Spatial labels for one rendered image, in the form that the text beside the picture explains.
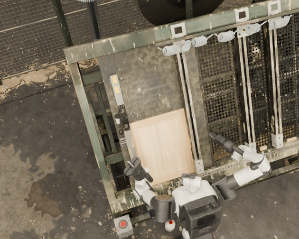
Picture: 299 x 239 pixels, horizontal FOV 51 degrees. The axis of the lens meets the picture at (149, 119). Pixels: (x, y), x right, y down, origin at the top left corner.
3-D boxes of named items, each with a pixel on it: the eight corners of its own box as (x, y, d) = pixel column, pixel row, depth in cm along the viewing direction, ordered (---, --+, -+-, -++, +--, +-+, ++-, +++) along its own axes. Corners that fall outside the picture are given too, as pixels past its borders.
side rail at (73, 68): (107, 194, 255) (108, 202, 245) (67, 61, 217) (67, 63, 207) (114, 192, 256) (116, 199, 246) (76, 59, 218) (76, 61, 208)
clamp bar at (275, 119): (270, 146, 273) (287, 157, 251) (259, 3, 232) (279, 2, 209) (280, 142, 275) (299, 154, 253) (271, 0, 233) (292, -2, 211)
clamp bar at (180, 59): (191, 171, 261) (203, 185, 239) (165, 25, 220) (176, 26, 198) (203, 168, 263) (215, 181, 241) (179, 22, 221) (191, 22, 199)
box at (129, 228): (119, 239, 246) (117, 234, 231) (115, 224, 252) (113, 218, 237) (134, 234, 248) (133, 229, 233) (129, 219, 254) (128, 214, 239)
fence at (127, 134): (138, 188, 254) (139, 191, 250) (108, 75, 221) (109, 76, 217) (144, 187, 255) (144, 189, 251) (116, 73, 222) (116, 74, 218)
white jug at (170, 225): (166, 233, 320) (167, 228, 303) (163, 223, 325) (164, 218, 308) (175, 230, 322) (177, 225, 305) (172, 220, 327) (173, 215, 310)
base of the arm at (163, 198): (168, 215, 213) (175, 222, 202) (151, 216, 208) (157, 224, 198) (170, 193, 212) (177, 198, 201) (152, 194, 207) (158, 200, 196)
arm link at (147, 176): (134, 162, 202) (139, 169, 212) (129, 178, 198) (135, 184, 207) (150, 165, 198) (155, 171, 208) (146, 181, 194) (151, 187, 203)
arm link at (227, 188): (242, 191, 203) (224, 200, 207) (242, 186, 212) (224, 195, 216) (233, 176, 203) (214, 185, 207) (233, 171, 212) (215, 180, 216)
